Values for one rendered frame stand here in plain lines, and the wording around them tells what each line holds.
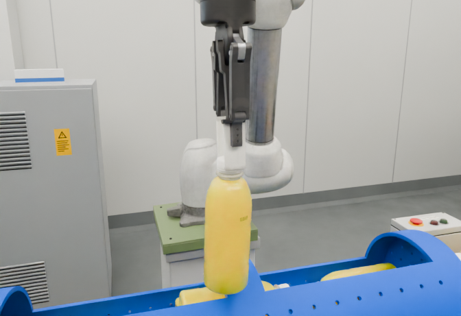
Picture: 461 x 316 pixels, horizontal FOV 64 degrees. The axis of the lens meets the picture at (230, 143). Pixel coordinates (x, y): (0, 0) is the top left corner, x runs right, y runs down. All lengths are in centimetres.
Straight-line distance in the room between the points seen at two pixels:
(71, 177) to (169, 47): 163
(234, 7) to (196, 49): 296
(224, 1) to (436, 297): 62
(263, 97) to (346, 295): 65
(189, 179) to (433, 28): 388
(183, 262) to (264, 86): 62
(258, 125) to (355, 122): 308
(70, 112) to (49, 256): 83
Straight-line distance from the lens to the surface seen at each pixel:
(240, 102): 48
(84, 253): 241
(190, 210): 131
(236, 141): 51
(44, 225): 234
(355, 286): 73
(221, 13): 50
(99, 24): 339
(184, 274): 130
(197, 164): 123
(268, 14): 107
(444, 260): 85
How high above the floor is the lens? 160
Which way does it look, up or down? 13 degrees down
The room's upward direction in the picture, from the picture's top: straight up
